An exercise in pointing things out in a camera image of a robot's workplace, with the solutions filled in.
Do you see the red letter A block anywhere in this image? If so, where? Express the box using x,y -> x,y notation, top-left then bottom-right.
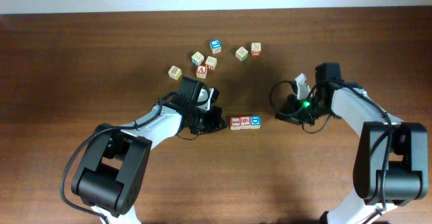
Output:
196,65 -> 208,79

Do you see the plain wooden block near left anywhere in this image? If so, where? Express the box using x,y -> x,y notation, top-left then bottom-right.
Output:
168,65 -> 182,80

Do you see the red letter I block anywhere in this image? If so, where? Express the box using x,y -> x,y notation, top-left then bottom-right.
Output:
230,117 -> 241,130

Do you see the wooden block blue side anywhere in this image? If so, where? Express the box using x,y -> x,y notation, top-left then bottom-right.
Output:
191,51 -> 205,66

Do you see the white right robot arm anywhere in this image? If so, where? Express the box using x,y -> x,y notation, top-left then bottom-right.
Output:
275,63 -> 429,224

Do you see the wooden block red bottom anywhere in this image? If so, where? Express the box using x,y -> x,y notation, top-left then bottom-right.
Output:
251,43 -> 262,56

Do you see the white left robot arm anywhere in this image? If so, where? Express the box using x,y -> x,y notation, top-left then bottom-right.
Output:
60,77 -> 227,223

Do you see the red number 9 block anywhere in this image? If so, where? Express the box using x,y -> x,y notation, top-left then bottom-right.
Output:
240,116 -> 251,129

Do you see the blue top wooden block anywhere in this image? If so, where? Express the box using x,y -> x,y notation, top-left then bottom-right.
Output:
209,39 -> 221,54

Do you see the wooden block red side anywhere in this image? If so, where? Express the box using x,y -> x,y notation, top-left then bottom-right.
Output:
205,56 -> 217,71

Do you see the blue letter D block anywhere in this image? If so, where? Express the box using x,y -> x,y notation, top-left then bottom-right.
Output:
250,115 -> 262,129

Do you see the wooden block green print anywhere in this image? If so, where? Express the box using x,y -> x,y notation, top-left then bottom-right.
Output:
235,47 -> 248,61

